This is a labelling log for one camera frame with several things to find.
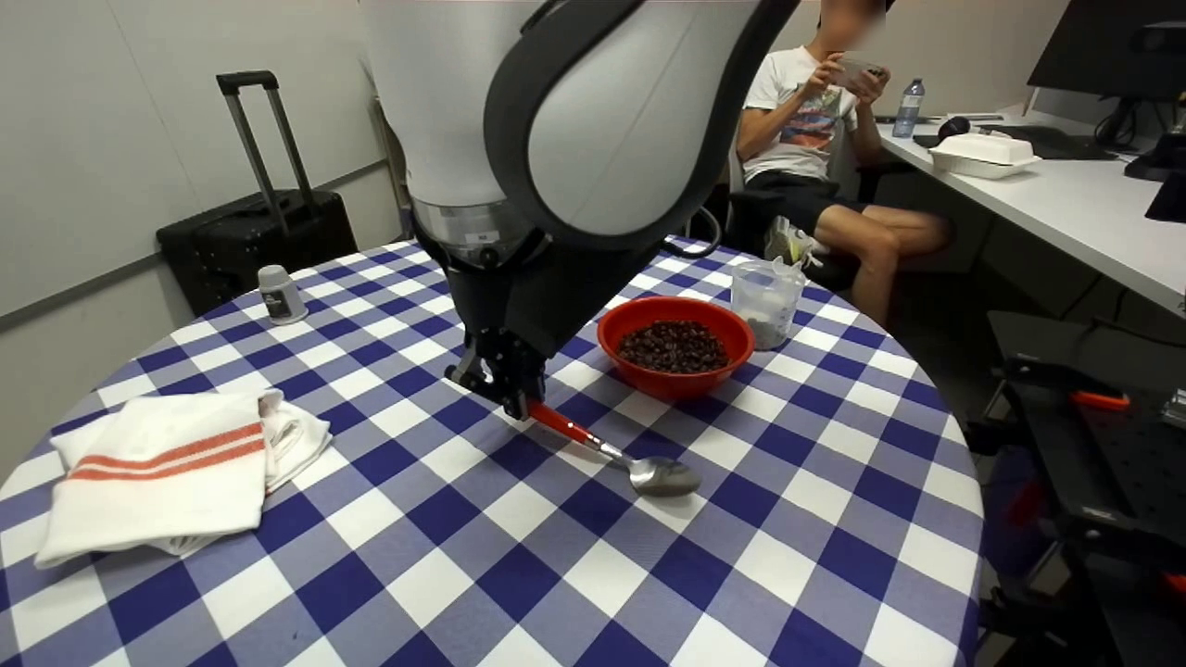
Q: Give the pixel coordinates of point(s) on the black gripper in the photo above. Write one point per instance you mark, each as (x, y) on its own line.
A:
(530, 298)

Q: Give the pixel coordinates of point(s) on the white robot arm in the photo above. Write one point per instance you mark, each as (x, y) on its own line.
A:
(618, 125)

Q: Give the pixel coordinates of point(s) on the orange bowl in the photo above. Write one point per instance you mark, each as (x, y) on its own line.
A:
(613, 335)

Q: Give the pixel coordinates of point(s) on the coffee beans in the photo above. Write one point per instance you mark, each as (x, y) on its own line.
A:
(674, 348)

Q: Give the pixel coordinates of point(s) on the blue white checkered tablecloth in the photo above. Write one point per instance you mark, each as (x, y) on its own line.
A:
(496, 557)

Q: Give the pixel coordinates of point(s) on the clear plastic measuring cup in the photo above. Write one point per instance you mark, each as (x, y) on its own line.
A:
(765, 304)

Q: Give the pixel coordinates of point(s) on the white towel with orange stripes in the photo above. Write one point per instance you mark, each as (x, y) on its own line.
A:
(172, 474)

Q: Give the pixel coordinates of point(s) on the seated person in white shirt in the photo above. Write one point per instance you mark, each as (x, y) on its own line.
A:
(803, 133)

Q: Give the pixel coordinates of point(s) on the clear water bottle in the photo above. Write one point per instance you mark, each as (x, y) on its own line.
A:
(909, 109)

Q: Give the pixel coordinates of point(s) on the white takeout container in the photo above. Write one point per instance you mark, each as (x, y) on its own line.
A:
(985, 152)

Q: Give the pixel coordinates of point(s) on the white desk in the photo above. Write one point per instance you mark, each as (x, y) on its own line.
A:
(1086, 215)

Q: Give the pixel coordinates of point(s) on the black keyboard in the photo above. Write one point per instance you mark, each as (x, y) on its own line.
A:
(1061, 143)

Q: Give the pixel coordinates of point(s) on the black monitor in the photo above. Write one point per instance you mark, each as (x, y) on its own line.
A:
(1105, 41)

